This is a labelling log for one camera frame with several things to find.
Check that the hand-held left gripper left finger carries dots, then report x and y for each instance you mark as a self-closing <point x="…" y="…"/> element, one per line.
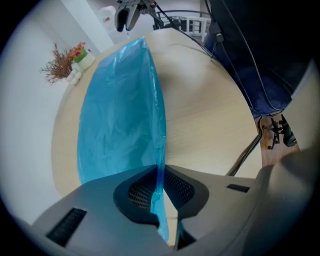
<point x="100" y="225"/>

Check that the black table leg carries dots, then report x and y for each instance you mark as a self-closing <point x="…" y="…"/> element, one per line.
<point x="246" y="152"/>

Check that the clear water bottle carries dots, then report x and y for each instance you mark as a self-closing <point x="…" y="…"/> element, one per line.
<point x="107" y="17"/>

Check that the person in dark clothes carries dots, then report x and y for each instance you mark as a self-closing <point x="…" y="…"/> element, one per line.
<point x="275" y="50"/>

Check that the white slatted rack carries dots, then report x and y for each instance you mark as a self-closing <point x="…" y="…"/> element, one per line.
<point x="191" y="25"/>

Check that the teal plastic bag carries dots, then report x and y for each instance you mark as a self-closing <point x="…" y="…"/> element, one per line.
<point x="120" y="107"/>

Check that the brown dried plant white pot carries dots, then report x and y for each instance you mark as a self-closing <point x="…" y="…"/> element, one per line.
<point x="58" y="67"/>

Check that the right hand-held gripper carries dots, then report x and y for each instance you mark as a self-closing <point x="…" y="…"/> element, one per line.
<point x="132" y="3"/>

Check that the black office chair base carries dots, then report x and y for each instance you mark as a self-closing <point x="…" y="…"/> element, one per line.
<point x="282" y="132"/>

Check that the black metal stand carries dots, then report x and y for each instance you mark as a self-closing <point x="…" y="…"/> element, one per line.
<point x="162" y="18"/>

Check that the colourful flowers in pale pot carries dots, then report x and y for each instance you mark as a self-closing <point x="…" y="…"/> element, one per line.
<point x="80" y="53"/>

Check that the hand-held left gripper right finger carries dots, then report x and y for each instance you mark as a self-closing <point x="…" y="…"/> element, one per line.
<point x="212" y="197"/>

